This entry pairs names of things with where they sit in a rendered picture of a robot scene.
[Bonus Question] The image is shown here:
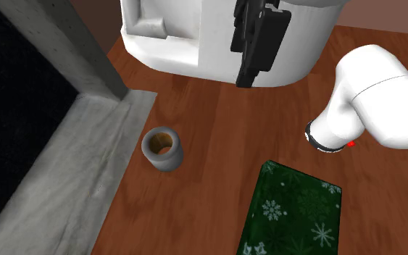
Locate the grey cup with brown inside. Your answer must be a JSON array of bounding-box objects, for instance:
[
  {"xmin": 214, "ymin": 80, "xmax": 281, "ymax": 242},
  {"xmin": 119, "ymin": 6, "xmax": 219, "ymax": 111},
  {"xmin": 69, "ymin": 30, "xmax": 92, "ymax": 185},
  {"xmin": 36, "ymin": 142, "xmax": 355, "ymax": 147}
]
[{"xmin": 141, "ymin": 126, "xmax": 185, "ymax": 173}]

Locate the green snowflake patterned robot stand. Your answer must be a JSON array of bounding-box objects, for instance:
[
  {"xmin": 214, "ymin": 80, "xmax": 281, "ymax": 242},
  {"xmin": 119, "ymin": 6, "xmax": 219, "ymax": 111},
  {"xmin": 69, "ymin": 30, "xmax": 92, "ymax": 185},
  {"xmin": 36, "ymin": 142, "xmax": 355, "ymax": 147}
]
[{"xmin": 236, "ymin": 159, "xmax": 343, "ymax": 255}]

